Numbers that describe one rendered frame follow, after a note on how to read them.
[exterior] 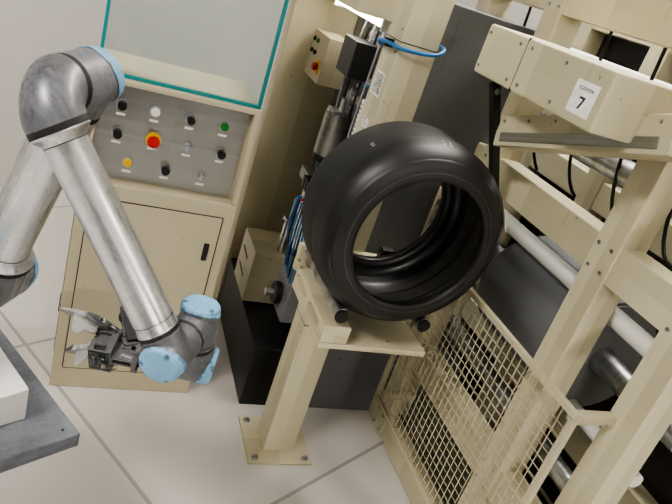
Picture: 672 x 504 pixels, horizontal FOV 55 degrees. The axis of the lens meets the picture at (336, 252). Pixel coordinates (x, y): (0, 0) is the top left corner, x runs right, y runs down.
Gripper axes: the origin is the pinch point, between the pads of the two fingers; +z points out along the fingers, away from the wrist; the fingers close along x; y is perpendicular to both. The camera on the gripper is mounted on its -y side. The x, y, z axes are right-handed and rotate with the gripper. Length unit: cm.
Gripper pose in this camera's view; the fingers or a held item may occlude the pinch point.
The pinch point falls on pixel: (63, 327)
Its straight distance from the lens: 166.4
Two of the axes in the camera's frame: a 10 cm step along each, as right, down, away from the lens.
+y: -0.9, 6.4, -7.6
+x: -2.1, 7.4, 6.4
